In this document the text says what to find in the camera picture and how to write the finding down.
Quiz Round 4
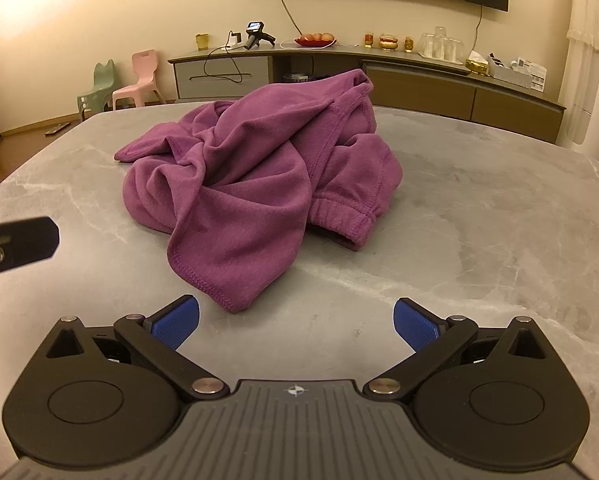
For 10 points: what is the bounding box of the black cable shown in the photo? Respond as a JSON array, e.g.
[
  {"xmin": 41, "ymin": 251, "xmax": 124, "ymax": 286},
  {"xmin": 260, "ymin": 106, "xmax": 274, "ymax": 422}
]
[{"xmin": 202, "ymin": 40, "xmax": 244, "ymax": 84}]

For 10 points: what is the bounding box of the black spare gripper with screen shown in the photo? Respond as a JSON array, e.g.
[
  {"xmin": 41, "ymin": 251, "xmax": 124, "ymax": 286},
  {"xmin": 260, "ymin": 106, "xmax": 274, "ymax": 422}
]
[{"xmin": 246, "ymin": 20, "xmax": 276, "ymax": 51}]

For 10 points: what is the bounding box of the cream curtain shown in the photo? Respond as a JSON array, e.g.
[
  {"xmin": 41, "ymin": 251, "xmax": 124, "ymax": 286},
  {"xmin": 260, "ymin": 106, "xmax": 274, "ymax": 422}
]
[{"xmin": 559, "ymin": 0, "xmax": 599, "ymax": 161}]

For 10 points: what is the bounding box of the white printed card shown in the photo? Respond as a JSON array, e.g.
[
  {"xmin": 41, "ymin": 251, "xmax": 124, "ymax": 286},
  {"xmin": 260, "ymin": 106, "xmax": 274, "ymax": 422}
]
[{"xmin": 510, "ymin": 57, "xmax": 549, "ymax": 94}]

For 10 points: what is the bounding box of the grey storage box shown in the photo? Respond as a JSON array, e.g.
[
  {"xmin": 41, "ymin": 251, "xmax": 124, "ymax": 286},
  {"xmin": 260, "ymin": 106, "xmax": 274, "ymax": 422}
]
[{"xmin": 487, "ymin": 54, "xmax": 533, "ymax": 86}]

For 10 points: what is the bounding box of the purple fleece garment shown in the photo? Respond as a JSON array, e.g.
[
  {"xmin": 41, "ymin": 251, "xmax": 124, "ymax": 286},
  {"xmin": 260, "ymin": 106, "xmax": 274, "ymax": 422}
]
[{"xmin": 114, "ymin": 69, "xmax": 404, "ymax": 315}]

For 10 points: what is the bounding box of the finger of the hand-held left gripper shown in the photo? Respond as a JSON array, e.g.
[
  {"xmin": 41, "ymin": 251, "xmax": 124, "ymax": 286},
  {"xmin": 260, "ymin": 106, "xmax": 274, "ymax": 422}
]
[{"xmin": 0, "ymin": 216, "xmax": 60, "ymax": 291}]

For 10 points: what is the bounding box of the green plastic chair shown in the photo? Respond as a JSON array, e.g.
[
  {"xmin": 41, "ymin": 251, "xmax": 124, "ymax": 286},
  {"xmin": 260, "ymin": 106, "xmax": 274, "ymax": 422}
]
[{"xmin": 76, "ymin": 59, "xmax": 117, "ymax": 122}]

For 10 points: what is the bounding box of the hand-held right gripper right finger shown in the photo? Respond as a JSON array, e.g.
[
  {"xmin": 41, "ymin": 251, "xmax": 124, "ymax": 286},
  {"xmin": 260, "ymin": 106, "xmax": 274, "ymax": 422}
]
[{"xmin": 362, "ymin": 297, "xmax": 547, "ymax": 401}]

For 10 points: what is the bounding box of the white standing air conditioner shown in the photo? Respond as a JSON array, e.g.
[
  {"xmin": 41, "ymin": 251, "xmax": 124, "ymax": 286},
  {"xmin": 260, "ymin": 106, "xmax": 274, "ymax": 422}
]
[{"xmin": 576, "ymin": 45, "xmax": 599, "ymax": 167}]

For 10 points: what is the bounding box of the gold tissue box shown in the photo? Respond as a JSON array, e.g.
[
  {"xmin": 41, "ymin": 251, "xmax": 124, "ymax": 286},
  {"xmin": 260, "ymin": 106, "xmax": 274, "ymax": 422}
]
[{"xmin": 465, "ymin": 52, "xmax": 491, "ymax": 77}]

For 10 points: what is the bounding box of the group of clear glasses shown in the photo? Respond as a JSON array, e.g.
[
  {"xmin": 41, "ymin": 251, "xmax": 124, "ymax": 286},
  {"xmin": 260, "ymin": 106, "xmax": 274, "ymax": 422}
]
[{"xmin": 418, "ymin": 25, "xmax": 466, "ymax": 59}]

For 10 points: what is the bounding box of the pink plastic chair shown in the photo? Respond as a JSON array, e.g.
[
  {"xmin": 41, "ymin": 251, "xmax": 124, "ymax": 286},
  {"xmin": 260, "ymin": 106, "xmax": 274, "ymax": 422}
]
[{"xmin": 112, "ymin": 49, "xmax": 166, "ymax": 111}]

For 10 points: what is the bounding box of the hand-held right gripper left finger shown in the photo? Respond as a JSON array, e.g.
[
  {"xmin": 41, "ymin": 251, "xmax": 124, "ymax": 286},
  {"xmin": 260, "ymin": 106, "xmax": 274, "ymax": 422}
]
[{"xmin": 44, "ymin": 296, "xmax": 230, "ymax": 401}]

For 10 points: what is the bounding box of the long grey-brown sideboard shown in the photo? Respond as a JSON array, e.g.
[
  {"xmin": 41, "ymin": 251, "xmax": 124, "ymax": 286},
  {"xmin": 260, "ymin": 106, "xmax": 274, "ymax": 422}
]
[{"xmin": 168, "ymin": 42, "xmax": 567, "ymax": 148}]

